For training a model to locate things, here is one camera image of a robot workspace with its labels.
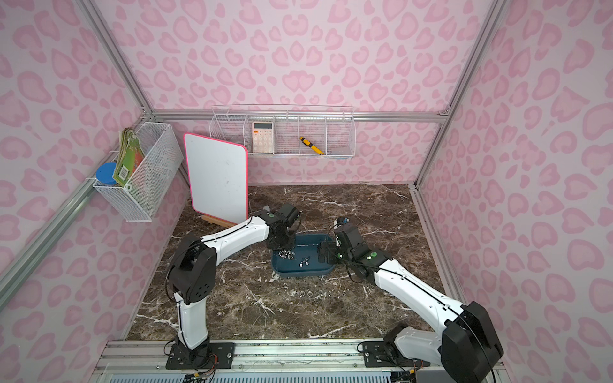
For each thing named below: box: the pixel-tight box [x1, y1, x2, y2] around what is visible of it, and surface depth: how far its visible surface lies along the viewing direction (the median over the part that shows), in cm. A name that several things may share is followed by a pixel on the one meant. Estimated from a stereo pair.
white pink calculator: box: [252, 122, 274, 154], surface depth 97 cm
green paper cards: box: [112, 127, 146, 187], surface depth 71 cm
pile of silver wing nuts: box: [278, 249, 310, 268], surface depth 96 cm
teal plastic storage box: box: [271, 233, 336, 278], surface depth 95 cm
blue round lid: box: [94, 161, 118, 186], surface depth 67 cm
